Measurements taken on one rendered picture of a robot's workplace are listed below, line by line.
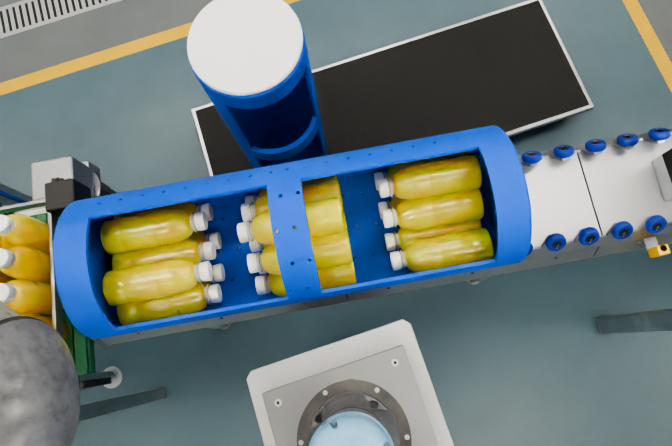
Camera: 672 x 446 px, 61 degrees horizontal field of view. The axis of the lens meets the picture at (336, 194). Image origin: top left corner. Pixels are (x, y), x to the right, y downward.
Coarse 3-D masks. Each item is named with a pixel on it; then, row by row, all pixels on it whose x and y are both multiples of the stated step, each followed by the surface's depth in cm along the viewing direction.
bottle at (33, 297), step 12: (24, 288) 119; (36, 288) 122; (48, 288) 128; (12, 300) 117; (24, 300) 119; (36, 300) 122; (48, 300) 127; (24, 312) 122; (36, 312) 126; (48, 312) 130
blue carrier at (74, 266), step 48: (432, 144) 109; (480, 144) 107; (144, 192) 111; (192, 192) 108; (240, 192) 125; (288, 192) 105; (528, 192) 103; (96, 240) 121; (288, 240) 102; (384, 240) 129; (528, 240) 105; (96, 288) 117; (240, 288) 125; (288, 288) 106; (336, 288) 110; (96, 336) 111
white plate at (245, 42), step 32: (224, 0) 138; (256, 0) 137; (192, 32) 136; (224, 32) 135; (256, 32) 135; (288, 32) 135; (192, 64) 134; (224, 64) 133; (256, 64) 133; (288, 64) 132
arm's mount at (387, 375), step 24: (360, 360) 98; (384, 360) 98; (288, 384) 97; (312, 384) 97; (336, 384) 96; (360, 384) 96; (384, 384) 96; (408, 384) 96; (288, 408) 96; (312, 408) 96; (408, 408) 95; (288, 432) 95; (408, 432) 94; (432, 432) 94
